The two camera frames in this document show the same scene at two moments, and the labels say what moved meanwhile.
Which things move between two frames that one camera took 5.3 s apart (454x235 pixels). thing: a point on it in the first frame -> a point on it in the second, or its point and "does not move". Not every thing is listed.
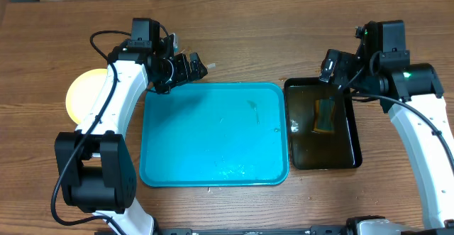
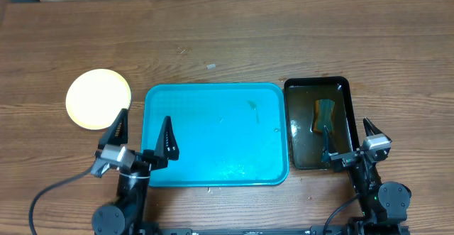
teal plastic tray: (215, 135) does not move
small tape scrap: (211, 66) does not move
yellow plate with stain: (84, 93) does not move
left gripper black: (185, 74) -> (152, 161)
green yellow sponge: (324, 116) does not move
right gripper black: (336, 77) -> (344, 158)
